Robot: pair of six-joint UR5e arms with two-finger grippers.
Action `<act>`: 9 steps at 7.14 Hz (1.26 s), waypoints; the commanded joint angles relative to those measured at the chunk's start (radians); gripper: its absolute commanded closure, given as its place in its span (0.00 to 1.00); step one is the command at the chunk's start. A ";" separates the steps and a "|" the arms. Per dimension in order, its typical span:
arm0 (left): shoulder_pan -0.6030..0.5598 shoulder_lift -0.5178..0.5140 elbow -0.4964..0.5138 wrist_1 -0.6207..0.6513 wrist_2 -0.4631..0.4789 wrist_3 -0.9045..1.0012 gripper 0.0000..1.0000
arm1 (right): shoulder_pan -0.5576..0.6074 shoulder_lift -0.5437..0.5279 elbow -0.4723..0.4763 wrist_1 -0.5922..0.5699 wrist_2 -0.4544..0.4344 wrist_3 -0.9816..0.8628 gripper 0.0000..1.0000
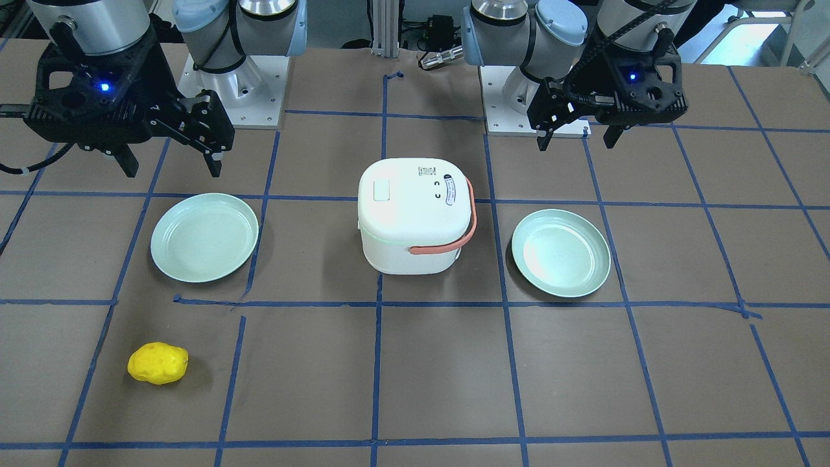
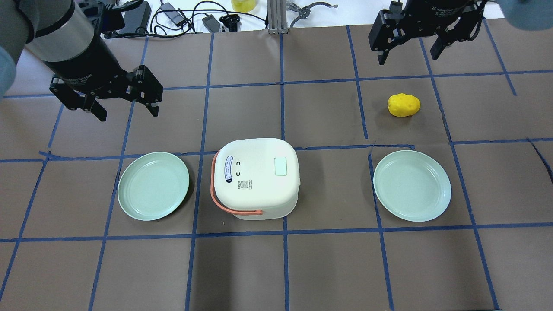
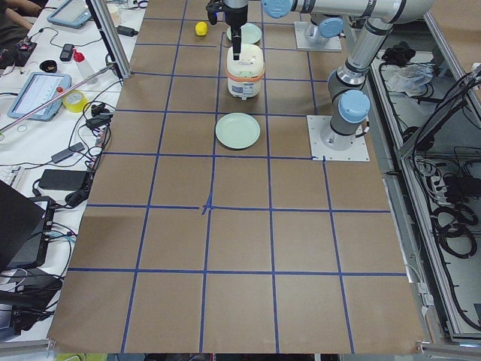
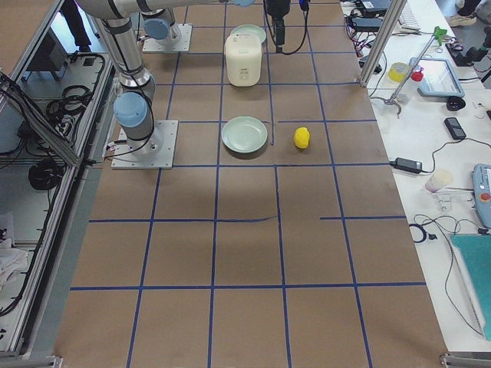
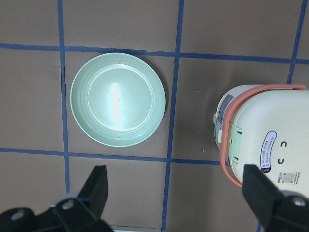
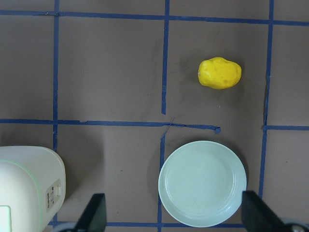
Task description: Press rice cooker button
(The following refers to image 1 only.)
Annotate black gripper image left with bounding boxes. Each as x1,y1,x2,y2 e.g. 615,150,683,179
24,26,235,178

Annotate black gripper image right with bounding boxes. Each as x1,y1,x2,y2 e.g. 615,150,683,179
527,40,689,152

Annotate silver robot arm image right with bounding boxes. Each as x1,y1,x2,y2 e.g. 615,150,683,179
460,1,694,151

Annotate white rice cooker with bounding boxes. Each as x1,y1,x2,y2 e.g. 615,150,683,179
357,158,478,275

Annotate light green plate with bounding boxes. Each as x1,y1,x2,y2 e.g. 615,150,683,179
511,209,611,298
149,193,260,283

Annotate silver cylindrical connector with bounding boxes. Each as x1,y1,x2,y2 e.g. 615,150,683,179
418,45,464,71

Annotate black power adapter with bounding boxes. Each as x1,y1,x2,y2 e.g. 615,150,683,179
426,14,455,49

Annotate yellow toy potato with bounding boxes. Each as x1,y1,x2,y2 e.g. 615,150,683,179
127,342,189,385

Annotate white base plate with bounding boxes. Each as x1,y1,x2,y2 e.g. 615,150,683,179
479,65,592,138
178,56,291,130

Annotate black cable image left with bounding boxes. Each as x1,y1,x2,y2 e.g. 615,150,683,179
1,143,75,176

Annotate salmon rice cooker handle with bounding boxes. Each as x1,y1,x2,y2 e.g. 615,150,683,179
409,177,477,256

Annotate aluminium profile post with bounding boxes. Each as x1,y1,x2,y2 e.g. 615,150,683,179
370,0,403,60

